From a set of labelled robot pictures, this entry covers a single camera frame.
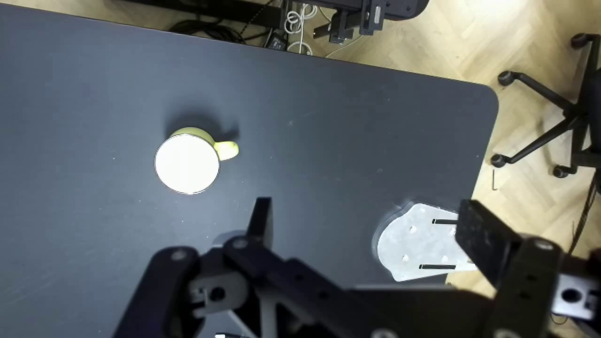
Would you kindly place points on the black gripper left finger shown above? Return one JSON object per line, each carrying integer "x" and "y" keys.
{"x": 262, "y": 222}

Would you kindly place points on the yellow enamel cup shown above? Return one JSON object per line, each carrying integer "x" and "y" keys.
{"x": 191, "y": 158}

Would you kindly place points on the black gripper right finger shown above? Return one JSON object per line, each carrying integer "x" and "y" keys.
{"x": 486, "y": 239}

